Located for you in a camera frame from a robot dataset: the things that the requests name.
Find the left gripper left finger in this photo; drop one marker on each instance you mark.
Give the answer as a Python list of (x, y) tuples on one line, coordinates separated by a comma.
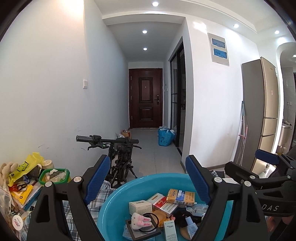
[(48, 219)]

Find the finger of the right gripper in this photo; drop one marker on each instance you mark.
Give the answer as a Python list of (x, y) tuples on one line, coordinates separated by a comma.
[(278, 177), (283, 162)]

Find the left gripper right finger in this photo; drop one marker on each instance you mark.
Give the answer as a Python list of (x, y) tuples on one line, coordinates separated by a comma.
[(246, 221)]

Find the person right hand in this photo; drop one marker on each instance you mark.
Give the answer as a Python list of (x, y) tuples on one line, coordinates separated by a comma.
[(281, 228)]

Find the white round jar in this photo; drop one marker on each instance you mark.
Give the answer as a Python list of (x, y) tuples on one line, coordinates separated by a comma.
[(17, 222)]

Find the gold refrigerator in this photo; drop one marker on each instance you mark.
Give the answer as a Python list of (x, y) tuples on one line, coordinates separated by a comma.
[(259, 113)]

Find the blue plaid cloth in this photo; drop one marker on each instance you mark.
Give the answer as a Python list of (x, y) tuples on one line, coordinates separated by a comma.
[(96, 205)]

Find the clear plastic zip bag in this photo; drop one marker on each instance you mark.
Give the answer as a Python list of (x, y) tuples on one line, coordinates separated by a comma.
[(5, 203)]

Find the yellow green-lidded container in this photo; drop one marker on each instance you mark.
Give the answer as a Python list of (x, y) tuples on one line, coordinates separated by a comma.
[(57, 176)]

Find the small blue lotion bottle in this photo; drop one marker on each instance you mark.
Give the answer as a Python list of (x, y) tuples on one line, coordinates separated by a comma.
[(191, 227)]

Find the yellow plastic bag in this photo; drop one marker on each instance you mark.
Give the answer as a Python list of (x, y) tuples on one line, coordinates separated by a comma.
[(29, 164)]

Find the gold cigarette pack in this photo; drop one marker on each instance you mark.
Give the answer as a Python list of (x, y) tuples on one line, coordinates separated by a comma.
[(181, 197)]

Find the beige plush toy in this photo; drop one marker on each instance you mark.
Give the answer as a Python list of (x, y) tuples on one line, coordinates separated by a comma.
[(8, 168)]

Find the small teal white carton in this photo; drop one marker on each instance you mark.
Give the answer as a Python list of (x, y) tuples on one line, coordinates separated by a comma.
[(170, 231)]

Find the blue shopping bag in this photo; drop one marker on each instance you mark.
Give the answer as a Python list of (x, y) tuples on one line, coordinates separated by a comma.
[(165, 136)]

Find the red white cigarette pack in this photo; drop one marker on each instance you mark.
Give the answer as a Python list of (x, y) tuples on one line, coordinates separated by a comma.
[(167, 207)]

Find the black open tray box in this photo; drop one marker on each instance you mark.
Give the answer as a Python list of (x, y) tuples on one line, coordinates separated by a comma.
[(143, 233)]

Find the dark brown entrance door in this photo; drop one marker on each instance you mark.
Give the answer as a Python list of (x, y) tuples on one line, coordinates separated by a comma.
[(145, 97)]

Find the wall electrical panel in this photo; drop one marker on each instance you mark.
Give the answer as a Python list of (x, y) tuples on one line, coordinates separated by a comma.
[(219, 53)]

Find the white wall switch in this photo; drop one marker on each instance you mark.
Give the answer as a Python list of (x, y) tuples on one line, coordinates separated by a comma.
[(85, 84)]

